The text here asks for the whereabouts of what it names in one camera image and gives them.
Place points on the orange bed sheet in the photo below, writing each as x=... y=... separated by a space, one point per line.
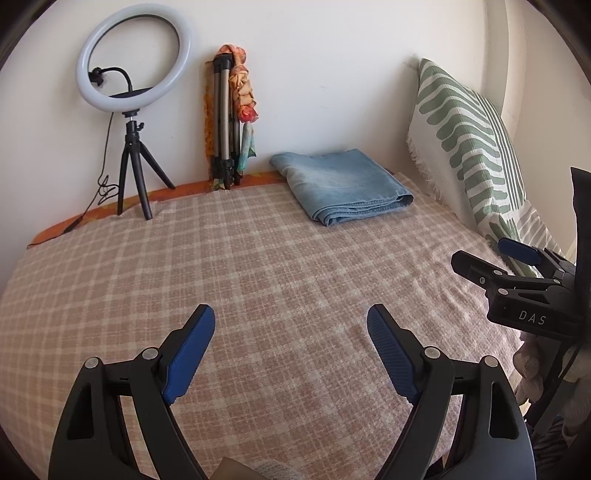
x=60 y=228

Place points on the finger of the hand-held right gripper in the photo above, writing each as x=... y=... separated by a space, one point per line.
x=471 y=267
x=517 y=249

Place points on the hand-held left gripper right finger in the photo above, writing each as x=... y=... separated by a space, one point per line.
x=392 y=355

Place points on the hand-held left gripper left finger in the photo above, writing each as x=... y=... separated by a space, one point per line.
x=189 y=355

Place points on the black gooseneck phone holder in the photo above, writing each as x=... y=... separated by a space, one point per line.
x=97 y=76

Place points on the person's leg in zebra trousers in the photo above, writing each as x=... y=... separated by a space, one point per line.
x=549 y=443

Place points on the pink checked blanket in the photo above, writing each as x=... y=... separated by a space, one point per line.
x=277 y=277

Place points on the green patterned white pillow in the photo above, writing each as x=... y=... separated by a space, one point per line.
x=466 y=138

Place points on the light blue denim pants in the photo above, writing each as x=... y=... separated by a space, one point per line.
x=337 y=180

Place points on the orange fuzzy strip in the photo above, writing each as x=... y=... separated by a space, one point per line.
x=207 y=120

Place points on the person's right hand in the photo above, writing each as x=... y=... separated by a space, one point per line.
x=531 y=364

